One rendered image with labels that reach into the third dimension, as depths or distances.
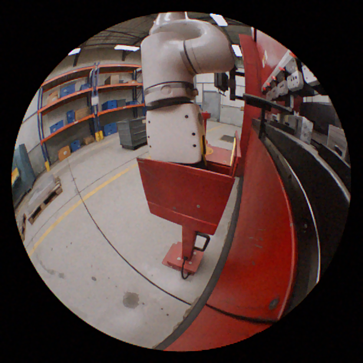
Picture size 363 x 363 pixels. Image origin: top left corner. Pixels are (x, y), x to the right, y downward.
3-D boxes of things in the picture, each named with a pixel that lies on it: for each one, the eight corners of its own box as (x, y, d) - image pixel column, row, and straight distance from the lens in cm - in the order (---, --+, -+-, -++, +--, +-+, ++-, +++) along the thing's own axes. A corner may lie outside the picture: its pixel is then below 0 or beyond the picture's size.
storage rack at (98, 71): (135, 125, 759) (133, 69, 812) (145, 124, 681) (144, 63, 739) (95, 139, 643) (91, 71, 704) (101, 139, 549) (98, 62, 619)
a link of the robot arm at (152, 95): (202, 89, 24) (204, 103, 23) (161, 96, 27) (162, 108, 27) (185, 77, 16) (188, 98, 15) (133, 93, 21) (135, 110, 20)
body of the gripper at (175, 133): (205, 98, 23) (208, 154, 24) (157, 105, 27) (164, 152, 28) (192, 91, 16) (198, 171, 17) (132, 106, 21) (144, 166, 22)
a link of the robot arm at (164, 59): (204, 89, 24) (161, 96, 27) (195, 42, 30) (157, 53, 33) (188, 76, 16) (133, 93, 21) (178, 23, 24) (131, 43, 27)
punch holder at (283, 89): (277, 95, 85) (276, 73, 90) (289, 99, 88) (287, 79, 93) (284, 91, 71) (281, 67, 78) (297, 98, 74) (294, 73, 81)
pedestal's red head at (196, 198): (182, 173, 43) (182, 122, 36) (226, 184, 40) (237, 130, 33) (149, 213, 30) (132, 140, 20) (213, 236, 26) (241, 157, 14)
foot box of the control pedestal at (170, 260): (172, 243, 97) (172, 236, 86) (203, 253, 95) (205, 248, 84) (161, 263, 92) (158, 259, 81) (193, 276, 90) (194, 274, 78)
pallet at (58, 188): (60, 179, 325) (58, 174, 321) (62, 191, 249) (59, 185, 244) (33, 205, 356) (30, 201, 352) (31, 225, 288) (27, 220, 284)
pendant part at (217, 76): (223, 92, 219) (222, 75, 228) (229, 92, 216) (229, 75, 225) (213, 86, 177) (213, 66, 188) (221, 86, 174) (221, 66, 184)
